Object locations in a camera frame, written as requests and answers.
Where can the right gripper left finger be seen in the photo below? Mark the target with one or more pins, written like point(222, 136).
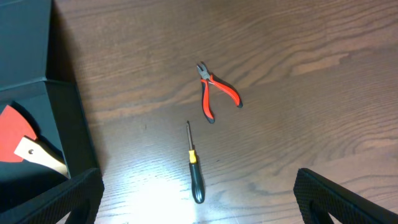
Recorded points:
point(78, 197)

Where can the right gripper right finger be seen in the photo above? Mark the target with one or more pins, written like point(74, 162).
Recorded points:
point(319, 200)

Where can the orange scraper wooden handle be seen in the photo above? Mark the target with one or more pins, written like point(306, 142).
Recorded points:
point(19, 143)

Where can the black open gift box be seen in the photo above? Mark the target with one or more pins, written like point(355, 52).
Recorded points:
point(37, 80)

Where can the black yellow screwdriver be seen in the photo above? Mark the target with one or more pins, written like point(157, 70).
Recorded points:
point(198, 185)

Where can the red black handled pliers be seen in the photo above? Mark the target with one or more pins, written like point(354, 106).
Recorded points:
point(208, 78)

